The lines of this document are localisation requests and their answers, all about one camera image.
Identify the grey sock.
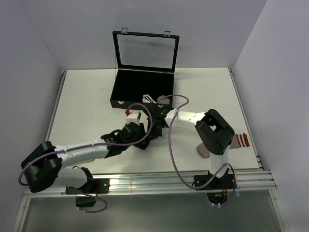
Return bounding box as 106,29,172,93
157,95,170,105

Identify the white sock with dark stripes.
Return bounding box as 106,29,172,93
142,94,156,103

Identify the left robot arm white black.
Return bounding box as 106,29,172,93
18,122,153,193

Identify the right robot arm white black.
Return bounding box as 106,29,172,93
141,103,235,190

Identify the black display case with glass lid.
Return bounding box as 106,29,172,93
110,28,180,109

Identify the mauve sock with red stripes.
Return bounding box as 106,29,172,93
197,133,250,158

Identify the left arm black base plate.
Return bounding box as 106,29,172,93
65,178,110,195

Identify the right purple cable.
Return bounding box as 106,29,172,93
156,94,239,207

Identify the purple cable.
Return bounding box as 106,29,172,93
156,94,239,207
18,103,153,213

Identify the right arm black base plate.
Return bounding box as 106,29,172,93
193,174,237,190

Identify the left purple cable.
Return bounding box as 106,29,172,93
18,103,153,213

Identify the aluminium rail frame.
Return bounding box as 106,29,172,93
14,69,290,232

